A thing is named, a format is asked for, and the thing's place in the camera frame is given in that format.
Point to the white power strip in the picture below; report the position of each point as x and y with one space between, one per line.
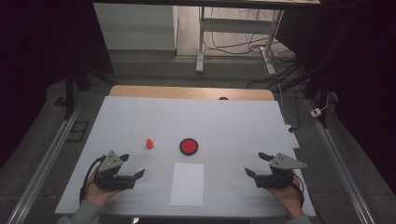
292 137

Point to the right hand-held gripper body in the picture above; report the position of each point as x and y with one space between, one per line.
277 180

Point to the white paper sheet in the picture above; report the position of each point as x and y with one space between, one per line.
186 183

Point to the dark round table grommet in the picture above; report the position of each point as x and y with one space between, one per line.
223 98

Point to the white cabinet panel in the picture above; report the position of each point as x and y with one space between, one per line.
134 28

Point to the person's left hand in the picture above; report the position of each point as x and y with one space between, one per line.
96 196

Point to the black curtain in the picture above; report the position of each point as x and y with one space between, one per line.
31 62
367 77

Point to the orange stamp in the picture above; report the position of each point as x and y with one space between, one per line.
149 143

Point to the metal floor rail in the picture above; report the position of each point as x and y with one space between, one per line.
40 168
339 161

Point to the white desk frame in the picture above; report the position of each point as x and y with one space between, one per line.
236 25

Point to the small white adapter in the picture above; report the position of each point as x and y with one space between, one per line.
316 112

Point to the person's right hand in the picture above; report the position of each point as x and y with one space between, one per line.
288 199

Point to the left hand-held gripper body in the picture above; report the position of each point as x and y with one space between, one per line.
112 182

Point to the black floor frame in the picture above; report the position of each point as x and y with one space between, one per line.
77 131

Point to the round red ink pad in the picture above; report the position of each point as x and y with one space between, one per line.
189 146

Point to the black metal stand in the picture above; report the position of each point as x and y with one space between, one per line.
320 90
69 93

